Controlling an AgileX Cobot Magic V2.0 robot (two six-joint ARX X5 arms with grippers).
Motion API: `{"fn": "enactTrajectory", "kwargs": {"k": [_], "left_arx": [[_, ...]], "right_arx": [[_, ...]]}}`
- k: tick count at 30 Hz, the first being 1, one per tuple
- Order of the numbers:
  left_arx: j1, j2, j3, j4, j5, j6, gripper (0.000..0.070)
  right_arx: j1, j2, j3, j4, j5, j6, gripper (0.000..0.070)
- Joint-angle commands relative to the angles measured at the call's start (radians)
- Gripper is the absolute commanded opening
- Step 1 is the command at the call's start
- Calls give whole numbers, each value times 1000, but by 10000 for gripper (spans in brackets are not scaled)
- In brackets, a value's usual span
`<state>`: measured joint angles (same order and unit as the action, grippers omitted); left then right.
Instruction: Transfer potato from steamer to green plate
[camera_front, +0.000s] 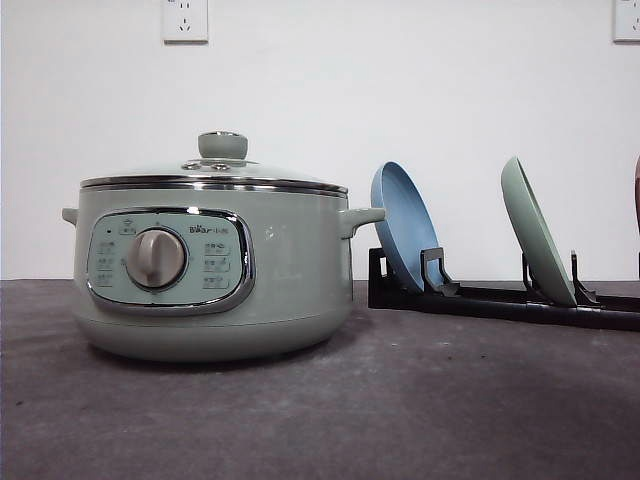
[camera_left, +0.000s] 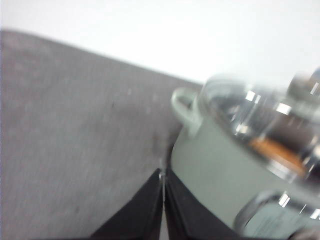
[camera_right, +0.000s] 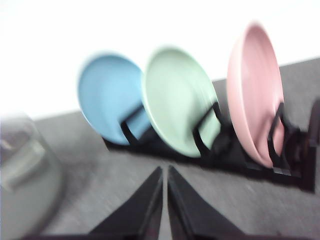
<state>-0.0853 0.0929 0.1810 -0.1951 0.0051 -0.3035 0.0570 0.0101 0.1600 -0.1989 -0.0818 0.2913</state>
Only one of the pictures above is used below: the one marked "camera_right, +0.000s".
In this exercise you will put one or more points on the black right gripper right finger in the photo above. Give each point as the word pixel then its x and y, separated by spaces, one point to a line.
pixel 192 217

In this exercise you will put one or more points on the green plate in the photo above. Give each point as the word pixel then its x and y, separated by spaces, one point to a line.
pixel 177 90

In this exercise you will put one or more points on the black plate rack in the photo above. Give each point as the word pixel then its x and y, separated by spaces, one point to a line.
pixel 302 166

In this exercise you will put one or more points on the green electric steamer pot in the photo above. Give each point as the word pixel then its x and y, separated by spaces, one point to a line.
pixel 31 186

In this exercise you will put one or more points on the blue plate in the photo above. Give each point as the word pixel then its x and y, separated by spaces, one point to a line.
pixel 110 88

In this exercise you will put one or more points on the pink plate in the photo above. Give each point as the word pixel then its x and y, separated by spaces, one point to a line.
pixel 255 86

